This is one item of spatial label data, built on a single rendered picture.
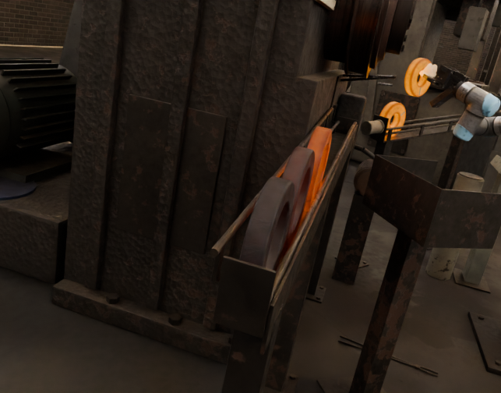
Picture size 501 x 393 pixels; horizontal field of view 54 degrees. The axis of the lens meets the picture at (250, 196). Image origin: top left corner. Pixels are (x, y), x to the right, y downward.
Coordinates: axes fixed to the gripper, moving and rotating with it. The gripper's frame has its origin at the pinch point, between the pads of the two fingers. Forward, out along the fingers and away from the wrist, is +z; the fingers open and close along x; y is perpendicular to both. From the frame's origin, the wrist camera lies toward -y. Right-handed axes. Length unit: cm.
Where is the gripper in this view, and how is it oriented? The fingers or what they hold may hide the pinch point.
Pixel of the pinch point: (420, 72)
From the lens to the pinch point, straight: 222.0
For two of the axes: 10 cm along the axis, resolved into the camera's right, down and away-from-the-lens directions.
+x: -7.7, 0.6, -6.4
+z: -5.5, -5.9, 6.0
